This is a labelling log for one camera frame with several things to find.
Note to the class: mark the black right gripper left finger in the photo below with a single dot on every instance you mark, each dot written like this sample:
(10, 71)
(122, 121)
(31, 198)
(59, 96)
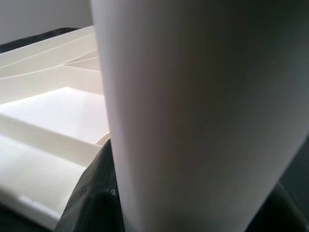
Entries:
(96, 200)

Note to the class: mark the white plastic table top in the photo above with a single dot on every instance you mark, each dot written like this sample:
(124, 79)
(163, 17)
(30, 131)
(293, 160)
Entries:
(48, 120)

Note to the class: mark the white plastic table leg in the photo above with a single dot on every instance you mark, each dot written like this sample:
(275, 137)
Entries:
(193, 108)

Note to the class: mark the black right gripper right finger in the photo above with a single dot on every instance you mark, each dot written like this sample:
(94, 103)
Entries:
(277, 212)

